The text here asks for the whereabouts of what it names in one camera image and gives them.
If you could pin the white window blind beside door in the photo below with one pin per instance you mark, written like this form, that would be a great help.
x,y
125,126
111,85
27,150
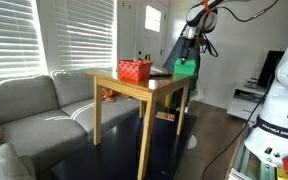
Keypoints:
x,y
84,33

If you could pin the white television stand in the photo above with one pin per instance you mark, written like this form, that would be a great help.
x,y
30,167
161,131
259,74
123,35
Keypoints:
x,y
244,106

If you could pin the light wooden table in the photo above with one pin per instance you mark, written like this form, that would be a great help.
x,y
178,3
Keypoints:
x,y
140,88

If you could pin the dark floor rug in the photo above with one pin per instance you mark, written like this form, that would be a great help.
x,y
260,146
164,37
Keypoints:
x,y
117,156

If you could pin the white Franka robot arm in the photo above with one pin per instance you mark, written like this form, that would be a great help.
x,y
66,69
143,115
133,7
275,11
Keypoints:
x,y
284,116

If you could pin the black remote control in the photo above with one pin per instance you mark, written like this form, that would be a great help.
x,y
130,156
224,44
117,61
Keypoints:
x,y
160,75

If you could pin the white door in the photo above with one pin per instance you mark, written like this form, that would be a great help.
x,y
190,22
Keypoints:
x,y
150,43

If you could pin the white paper napkin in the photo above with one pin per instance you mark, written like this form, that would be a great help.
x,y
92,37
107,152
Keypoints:
x,y
155,70

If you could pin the grey fabric sofa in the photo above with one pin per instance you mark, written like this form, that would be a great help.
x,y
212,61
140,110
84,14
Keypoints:
x,y
34,133

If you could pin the grey cushion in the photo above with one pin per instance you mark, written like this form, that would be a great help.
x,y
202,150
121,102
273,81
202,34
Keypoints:
x,y
4,165

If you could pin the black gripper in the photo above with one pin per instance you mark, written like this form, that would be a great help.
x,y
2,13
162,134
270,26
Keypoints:
x,y
191,45

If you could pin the green plastic lidded container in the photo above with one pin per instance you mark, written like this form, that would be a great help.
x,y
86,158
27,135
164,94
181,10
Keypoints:
x,y
184,67

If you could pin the wide white window blind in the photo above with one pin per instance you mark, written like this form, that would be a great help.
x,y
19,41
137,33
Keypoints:
x,y
14,40

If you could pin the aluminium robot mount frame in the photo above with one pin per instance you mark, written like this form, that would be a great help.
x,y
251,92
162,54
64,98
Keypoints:
x,y
250,166

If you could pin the black television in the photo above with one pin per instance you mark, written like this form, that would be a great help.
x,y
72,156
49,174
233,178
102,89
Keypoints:
x,y
270,66

